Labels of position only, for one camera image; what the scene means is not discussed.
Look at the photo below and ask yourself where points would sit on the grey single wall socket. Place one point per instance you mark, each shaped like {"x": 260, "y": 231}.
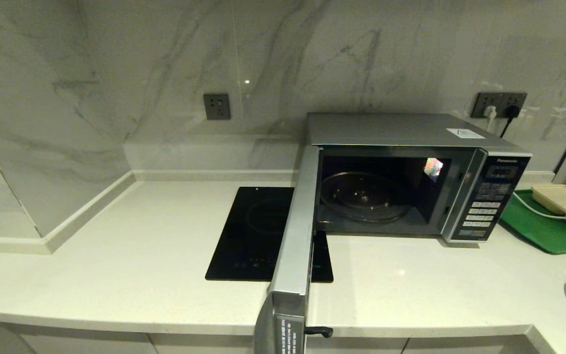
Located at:
{"x": 216, "y": 106}

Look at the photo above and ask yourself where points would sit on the grey cabinet door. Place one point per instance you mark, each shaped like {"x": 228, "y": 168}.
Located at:
{"x": 460, "y": 346}

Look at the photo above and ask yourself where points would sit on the black power plug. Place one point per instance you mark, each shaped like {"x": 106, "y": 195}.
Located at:
{"x": 512, "y": 111}

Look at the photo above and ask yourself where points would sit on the silver Panasonic microwave oven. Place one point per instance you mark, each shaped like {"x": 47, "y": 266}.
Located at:
{"x": 386, "y": 129}

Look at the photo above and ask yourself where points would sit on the white paper sheet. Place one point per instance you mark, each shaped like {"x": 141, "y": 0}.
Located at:
{"x": 465, "y": 133}

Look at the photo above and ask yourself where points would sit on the grey double wall socket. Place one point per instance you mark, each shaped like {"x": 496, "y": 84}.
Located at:
{"x": 501, "y": 100}

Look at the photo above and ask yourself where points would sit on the black glass microwave door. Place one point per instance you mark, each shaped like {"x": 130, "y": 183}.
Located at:
{"x": 293, "y": 236}

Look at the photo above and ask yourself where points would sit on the white power plug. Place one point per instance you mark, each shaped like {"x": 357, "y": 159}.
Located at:
{"x": 490, "y": 113}

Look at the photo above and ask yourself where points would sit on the black induction cooktop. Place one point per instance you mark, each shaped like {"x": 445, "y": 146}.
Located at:
{"x": 243, "y": 236}

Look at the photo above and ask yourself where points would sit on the green plastic tray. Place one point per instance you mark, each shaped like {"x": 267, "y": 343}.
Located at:
{"x": 538, "y": 233}

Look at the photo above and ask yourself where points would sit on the beige lidded container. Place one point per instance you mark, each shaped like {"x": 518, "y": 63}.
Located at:
{"x": 563, "y": 201}

